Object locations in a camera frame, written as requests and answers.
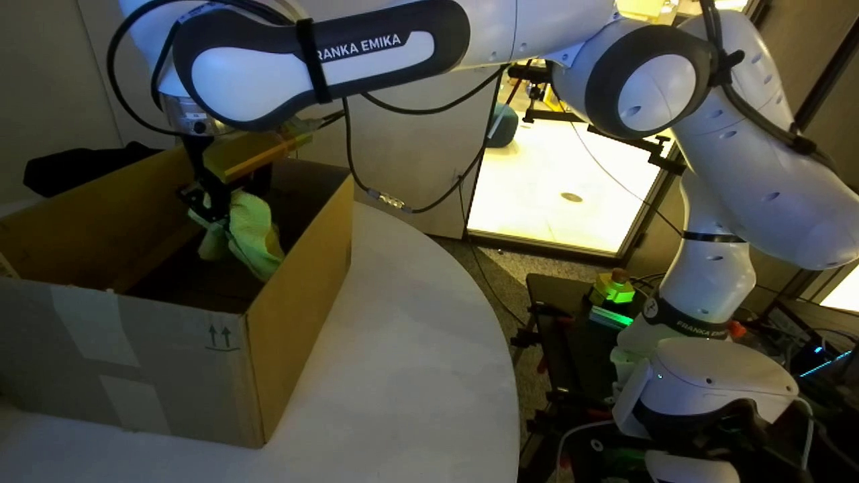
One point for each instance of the open cardboard box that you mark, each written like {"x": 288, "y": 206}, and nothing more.
{"x": 135, "y": 359}

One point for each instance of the green lit device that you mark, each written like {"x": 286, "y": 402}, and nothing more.
{"x": 614, "y": 293}

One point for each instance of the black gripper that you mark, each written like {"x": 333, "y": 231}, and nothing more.
{"x": 205, "y": 164}

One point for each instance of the yellow terry cloth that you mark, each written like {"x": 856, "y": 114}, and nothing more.
{"x": 256, "y": 238}

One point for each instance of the black robot mounting cart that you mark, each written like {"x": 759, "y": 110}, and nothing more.
{"x": 563, "y": 359}

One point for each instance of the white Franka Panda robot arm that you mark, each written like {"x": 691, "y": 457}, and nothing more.
{"x": 759, "y": 179}

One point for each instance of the black garment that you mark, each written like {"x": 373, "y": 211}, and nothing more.
{"x": 80, "y": 164}

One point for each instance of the teal round stool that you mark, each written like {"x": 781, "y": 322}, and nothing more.
{"x": 499, "y": 124}

